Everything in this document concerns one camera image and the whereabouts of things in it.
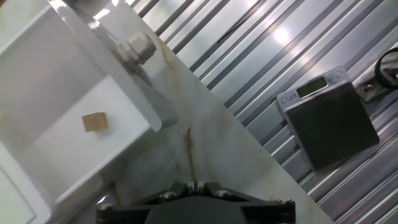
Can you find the silver digital scale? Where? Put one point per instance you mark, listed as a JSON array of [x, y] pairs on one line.
[[332, 124]]

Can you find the white drawer with knob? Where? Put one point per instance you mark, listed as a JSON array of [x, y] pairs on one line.
[[77, 155]]

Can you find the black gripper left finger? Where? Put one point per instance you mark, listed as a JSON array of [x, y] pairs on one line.
[[124, 213]]

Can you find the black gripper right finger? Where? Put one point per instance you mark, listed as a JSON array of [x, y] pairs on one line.
[[270, 213]]

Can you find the marble pattern board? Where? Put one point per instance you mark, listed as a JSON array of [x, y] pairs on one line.
[[217, 140]]

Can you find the small wooden cube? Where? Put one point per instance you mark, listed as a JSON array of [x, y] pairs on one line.
[[94, 122]]

